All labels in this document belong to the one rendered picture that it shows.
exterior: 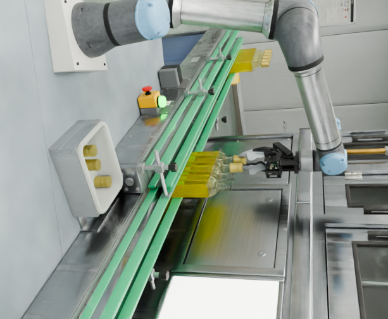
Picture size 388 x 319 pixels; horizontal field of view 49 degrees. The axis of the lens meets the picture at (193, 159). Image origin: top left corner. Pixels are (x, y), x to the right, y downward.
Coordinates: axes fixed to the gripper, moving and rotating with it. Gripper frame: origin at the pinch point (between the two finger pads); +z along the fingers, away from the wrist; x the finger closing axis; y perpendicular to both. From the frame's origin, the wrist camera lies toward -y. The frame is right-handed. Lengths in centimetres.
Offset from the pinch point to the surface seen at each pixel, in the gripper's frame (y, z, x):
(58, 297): 73, 34, -7
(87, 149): 39, 35, -28
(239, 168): 7.3, 0.2, -1.1
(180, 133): 4.0, 20.4, -13.8
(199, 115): -27.2, 21.5, -6.2
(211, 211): 14.2, 11.1, 12.5
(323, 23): -567, -38, 97
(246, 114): -567, 97, 243
